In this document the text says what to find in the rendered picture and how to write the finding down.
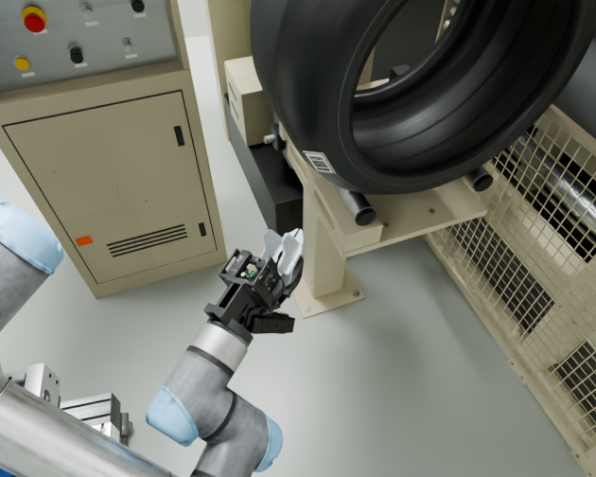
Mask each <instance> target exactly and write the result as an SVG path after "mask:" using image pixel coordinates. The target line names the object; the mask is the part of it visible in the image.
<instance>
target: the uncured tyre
mask: <svg viewBox="0 0 596 477"><path fill-rule="evenodd" d="M408 1H409V0H251V9H250V36H251V49H252V56H253V61H254V69H255V72H256V75H257V77H258V80H259V83H260V85H261V87H262V90H263V92H264V94H265V95H266V97H267V99H268V101H269V103H270V104H271V106H272V108H273V109H274V111H275V113H276V115H277V116H278V118H279V120H280V122H281V123H282V125H283V127H284V129H285V131H286V132H287V134H288V136H289V138H290V140H291V142H292V144H293V145H294V147H295V148H296V149H297V151H298V152H299V154H300V155H301V156H302V158H303V159H304V160H305V161H306V162H307V163H308V164H309V165H310V166H311V167H312V168H313V169H314V170H315V168H314V167H313V166H312V165H311V164H310V162H309V161H308V159H307V157H306V156H305V154H304V153H303V151H304V150H305V151H315V152H323V153H324V155H325V157H326V158H327V160H328V162H329V163H330V165H331V166H332V167H333V169H334V170H335V172H336V174H333V173H325V172H318V171H317V172H318V173H320V174H321V175H322V176H323V177H325V178H326V180H328V181H329V182H331V183H332V184H334V185H336V186H339V187H342V188H344V189H347V190H350V191H354V192H358V193H362V194H372V195H395V194H409V193H414V192H420V191H424V190H428V189H431V188H435V187H437V186H442V185H444V184H447V183H449V182H452V181H454V180H456V179H458V178H460V177H462V176H464V175H466V174H467V173H469V172H471V171H473V170H474V169H476V168H479V167H480V166H482V165H483V164H485V163H486V162H488V161H489V160H491V159H492V158H494V157H495V156H497V155H498V154H499V153H501V152H502V151H503V150H505V149H506V148H508V147H509V146H510V145H511V144H512V143H514V142H515V141H516V140H517V139H518V138H519V137H521V136H522V135H523V134H524V133H525V132H526V131H527V130H528V129H529V128H530V127H531V126H532V125H533V124H534V123H535V122H536V121H537V120H538V119H539V118H540V117H541V116H542V115H543V114H544V113H545V111H546V110H547V109H548V108H549V107H550V106H551V105H552V103H553V102H554V101H555V99H556V98H557V97H558V96H559V94H560V93H561V92H562V90H563V89H564V88H565V86H566V85H567V83H568V82H569V80H570V78H571V77H572V75H573V74H574V72H575V71H576V69H577V67H578V66H579V64H580V62H581V61H582V59H583V58H584V56H585V54H586V52H587V49H588V47H589V45H590V43H591V41H592V39H593V37H594V34H595V32H596V0H460V3H459V5H458V8H457V9H456V11H455V13H454V15H453V17H452V19H451V21H450V23H449V24H448V26H447V28H446V30H445V31H444V33H443V34H442V36H441V37H440V38H439V40H438V41H437V42H436V44H435V45H434V46H433V47H432V48H431V50H430V51H429V52H428V53H427V54H426V55H425V56H424V57H423V58H422V59H421V60H420V61H419V62H417V63H416V64H415V65H414V66H413V67H411V68H410V69H409V70H407V71H406V72H404V73H403V74H401V75H400V76H398V77H396V78H395V79H392V80H390V81H388V82H386V83H383V84H381V85H379V86H376V87H373V88H369V89H364V90H358V91H356V90H357V86H358V83H359V78H360V75H361V73H362V70H363V68H364V65H365V64H366V62H367V60H368V58H369V56H370V54H371V52H372V50H373V48H374V46H375V45H376V43H377V41H378V39H379V37H380V36H381V34H382V33H383V31H384V30H385V28H386V27H387V26H388V24H390V23H391V21H392V20H393V19H394V17H395V16H396V15H397V14H398V12H399V11H400V10H401V9H402V8H403V7H404V5H405V4H406V3H407V2H408Z"/></svg>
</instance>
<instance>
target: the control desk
mask: <svg viewBox="0 0 596 477"><path fill-rule="evenodd" d="M0 150H1V151H2V152H3V154H4V155H5V157H6V158H7V160H8V161H9V164H10V165H11V167H12V168H13V170H14V171H15V173H16V175H17V176H18V178H19V179H20V181H21V182H22V184H23V186H24V187H25V189H26V191H27V192H28V194H29V196H30V197H31V199H32V200H33V202H34V203H35V204H36V205H37V207H38V209H39V210H40V212H41V213H42V215H43V216H44V219H45V220H46V222H47V223H48V225H49V226H50V228H51V230H52V231H53V233H54V234H55V236H56V237H57V239H58V240H59V242H60V244H61V246H62V247H63V249H64V250H65V252H66V254H68V256H69V257H70V259H71V260H72V262H73V264H74V265H75V267H76V268H77V270H78V271H79V273H80V275H81V277H82V278H83V280H84V281H85V283H86V284H87V286H88V288H89V289H90V291H91V292H92V294H93V295H94V297H95V299H98V298H102V297H105V296H109V295H112V294H115V293H119V292H124V291H127V290H131V289H134V288H138V287H141V286H145V285H148V284H150V283H154V282H157V281H161V280H164V279H168V278H171V277H174V276H177V275H181V274H186V273H190V272H193V271H197V270H199V269H203V268H206V267H210V266H213V265H217V264H220V263H222V262H226V261H227V260H228V256H227V252H226V247H225V242H224V237H223V233H222V227H221V222H220V217H219V209H218V204H217V199H216V194H215V189H214V185H213V180H212V174H211V169H210V165H209V160H208V155H207V150H206V146H205V141H204V136H203V131H202V122H201V117H200V112H199V107H198V102H197V98H196V93H195V88H194V83H193V79H192V74H191V69H190V63H189V59H188V54H187V49H186V44H185V39H184V30H183V25H182V20H181V15H180V11H179V6H178V1H177V0H0ZM87 236H90V238H91V239H92V241H93V243H90V244H86V245H82V246H78V244H77V243H76V241H75V239H79V238H83V237H87Z"/></svg>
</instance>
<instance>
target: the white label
mask: <svg viewBox="0 0 596 477"><path fill-rule="evenodd" d="M303 153H304V154H305V156H306V157H307V159H308V161H309V162H310V164H311V165H312V166H313V167H314V168H315V170H316V171H318V172H325V173H333V174H336V172H335V170H334V169H333V167H332V166H331V165H330V163H329V162H328V160H327V158H326V157H325V155H324V153H323V152H315V151H305V150H304V151H303Z"/></svg>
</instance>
